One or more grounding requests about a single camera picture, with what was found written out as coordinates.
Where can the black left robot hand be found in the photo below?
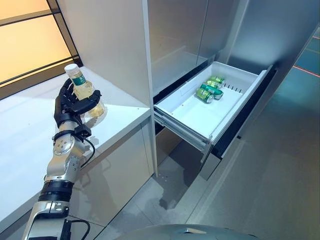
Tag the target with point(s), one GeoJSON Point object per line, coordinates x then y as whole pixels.
{"type": "Point", "coordinates": [65, 110]}

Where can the yellow tea bottle white cap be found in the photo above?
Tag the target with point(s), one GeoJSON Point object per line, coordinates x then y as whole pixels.
{"type": "Point", "coordinates": [82, 88]}

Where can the fridge drawer with white bin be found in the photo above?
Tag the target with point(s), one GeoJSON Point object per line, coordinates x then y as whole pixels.
{"type": "Point", "coordinates": [197, 112]}

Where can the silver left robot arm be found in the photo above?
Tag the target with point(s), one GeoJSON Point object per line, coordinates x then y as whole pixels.
{"type": "Point", "coordinates": [57, 170]}

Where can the steel bottom fridge drawer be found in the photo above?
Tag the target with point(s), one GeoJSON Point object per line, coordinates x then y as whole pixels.
{"type": "Point", "coordinates": [175, 147]}

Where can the stainless steel fridge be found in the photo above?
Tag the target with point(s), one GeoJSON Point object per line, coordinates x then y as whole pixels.
{"type": "Point", "coordinates": [175, 37]}

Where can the white tall side panel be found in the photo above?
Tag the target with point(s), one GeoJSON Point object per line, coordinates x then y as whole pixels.
{"type": "Point", "coordinates": [112, 37]}

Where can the grey robot torso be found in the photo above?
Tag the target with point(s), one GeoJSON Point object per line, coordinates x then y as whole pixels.
{"type": "Point", "coordinates": [200, 233]}

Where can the grey tall cabinet panel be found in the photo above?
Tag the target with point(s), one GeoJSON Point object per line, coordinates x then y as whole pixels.
{"type": "Point", "coordinates": [275, 30]}

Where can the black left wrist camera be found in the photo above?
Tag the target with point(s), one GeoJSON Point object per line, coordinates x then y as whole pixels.
{"type": "Point", "coordinates": [82, 131]}

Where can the orange window with black frame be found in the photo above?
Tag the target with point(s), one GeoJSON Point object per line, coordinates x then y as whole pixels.
{"type": "Point", "coordinates": [30, 42]}

